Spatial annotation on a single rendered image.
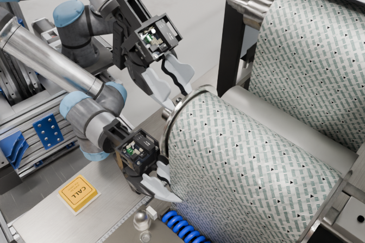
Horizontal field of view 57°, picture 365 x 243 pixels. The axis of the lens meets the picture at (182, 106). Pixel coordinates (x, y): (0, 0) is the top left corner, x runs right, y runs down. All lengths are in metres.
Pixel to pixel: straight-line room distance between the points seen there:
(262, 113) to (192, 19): 2.51
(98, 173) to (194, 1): 2.60
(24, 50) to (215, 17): 2.42
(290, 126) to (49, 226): 0.62
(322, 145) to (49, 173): 1.48
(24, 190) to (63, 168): 0.20
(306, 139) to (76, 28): 0.93
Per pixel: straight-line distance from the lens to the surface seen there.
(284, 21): 0.61
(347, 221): 0.50
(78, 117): 0.78
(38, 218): 0.95
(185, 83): 0.62
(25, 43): 0.90
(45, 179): 1.85
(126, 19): 0.58
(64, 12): 1.30
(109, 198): 0.92
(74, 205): 0.91
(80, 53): 1.37
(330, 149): 0.62
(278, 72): 0.65
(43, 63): 0.90
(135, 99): 2.36
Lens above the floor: 1.70
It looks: 48 degrees down
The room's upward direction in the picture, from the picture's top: straight up
